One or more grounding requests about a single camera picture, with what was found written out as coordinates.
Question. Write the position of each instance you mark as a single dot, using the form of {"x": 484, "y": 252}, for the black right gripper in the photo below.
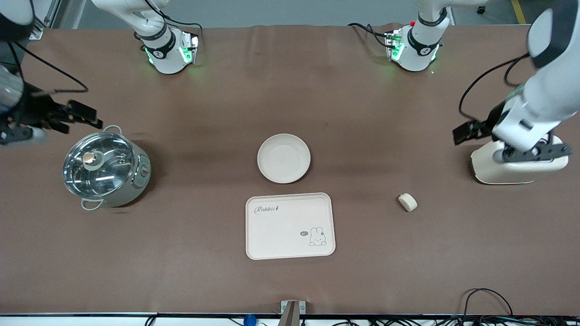
{"x": 34, "y": 111}

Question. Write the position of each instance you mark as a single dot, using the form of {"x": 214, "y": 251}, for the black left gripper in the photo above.
{"x": 488, "y": 123}

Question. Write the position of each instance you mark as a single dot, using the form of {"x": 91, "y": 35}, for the small white steamed bun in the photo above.
{"x": 408, "y": 202}

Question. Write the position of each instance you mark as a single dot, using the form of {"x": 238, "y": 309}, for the round cream plate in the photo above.
{"x": 284, "y": 158}

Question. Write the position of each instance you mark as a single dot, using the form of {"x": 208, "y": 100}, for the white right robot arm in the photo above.
{"x": 163, "y": 54}

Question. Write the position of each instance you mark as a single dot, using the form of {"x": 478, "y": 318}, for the cream rabbit print tray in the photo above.
{"x": 281, "y": 231}

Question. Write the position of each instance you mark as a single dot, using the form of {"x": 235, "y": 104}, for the cream two-slot toaster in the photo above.
{"x": 498, "y": 174}

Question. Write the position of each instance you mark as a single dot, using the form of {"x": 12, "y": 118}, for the glass pot lid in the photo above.
{"x": 104, "y": 167}

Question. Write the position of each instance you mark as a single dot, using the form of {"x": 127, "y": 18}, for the steel electric cooking pot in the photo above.
{"x": 136, "y": 181}

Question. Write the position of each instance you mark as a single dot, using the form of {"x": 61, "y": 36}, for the brown table cover cloth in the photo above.
{"x": 362, "y": 113}

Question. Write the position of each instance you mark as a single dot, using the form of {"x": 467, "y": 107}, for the blue round knob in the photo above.
{"x": 249, "y": 320}

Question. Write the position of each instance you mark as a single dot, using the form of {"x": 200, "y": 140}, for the aluminium frame post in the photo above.
{"x": 38, "y": 32}

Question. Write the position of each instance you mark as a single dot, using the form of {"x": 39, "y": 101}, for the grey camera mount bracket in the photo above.
{"x": 292, "y": 312}

